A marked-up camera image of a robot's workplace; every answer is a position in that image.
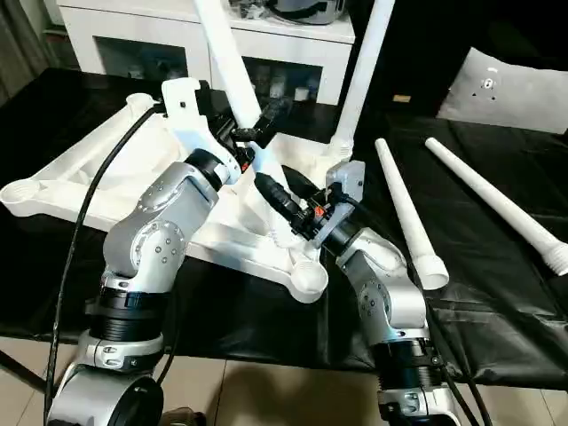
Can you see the white plastic table leg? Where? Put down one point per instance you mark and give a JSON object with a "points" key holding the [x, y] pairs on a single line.
{"points": [[231, 66], [408, 213], [488, 191], [359, 89]]}

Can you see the black left robot foot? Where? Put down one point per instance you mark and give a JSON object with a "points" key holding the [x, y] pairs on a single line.
{"points": [[182, 419]]}

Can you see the white glass-door cabinet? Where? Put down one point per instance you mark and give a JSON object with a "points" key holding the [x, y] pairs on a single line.
{"points": [[133, 26]]}

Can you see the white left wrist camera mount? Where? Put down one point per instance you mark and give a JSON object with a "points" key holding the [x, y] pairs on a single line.
{"points": [[186, 115]]}

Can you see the black box with gold label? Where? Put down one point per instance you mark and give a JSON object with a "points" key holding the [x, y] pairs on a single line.
{"points": [[421, 57]]}

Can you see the white pillow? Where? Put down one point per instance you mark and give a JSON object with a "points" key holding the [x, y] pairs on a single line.
{"points": [[510, 93]]}

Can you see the grey curtain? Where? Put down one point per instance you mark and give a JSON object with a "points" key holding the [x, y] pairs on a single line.
{"points": [[20, 49]]}

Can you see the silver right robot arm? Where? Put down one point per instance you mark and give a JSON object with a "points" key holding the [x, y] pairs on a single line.
{"points": [[390, 302]]}

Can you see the white plastic table top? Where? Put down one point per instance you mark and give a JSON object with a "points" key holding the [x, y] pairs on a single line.
{"points": [[133, 195]]}

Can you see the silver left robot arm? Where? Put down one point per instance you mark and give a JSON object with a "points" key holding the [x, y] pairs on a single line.
{"points": [[151, 231]]}

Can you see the grey round pot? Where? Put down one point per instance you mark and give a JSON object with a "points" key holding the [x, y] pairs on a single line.
{"points": [[306, 11]]}

